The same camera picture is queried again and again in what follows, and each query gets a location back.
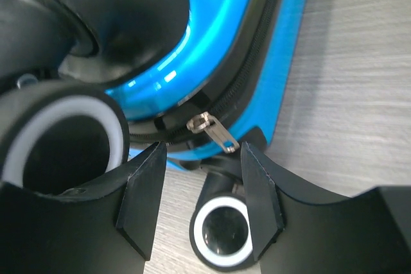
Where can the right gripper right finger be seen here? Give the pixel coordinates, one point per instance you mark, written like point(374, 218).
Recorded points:
point(299, 227)

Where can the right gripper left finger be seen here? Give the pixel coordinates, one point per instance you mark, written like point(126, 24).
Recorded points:
point(106, 225)

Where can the blue suitcase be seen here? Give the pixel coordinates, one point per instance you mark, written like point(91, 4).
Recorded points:
point(87, 85)

